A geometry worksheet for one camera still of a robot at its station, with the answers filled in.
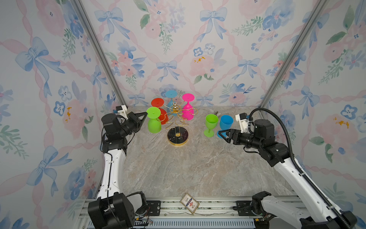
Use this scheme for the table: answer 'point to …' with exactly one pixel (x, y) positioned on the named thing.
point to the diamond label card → (190, 202)
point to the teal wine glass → (170, 94)
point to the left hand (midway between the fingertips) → (147, 111)
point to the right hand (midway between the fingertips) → (222, 132)
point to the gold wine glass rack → (177, 135)
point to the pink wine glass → (188, 110)
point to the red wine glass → (159, 102)
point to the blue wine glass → (226, 122)
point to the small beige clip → (217, 113)
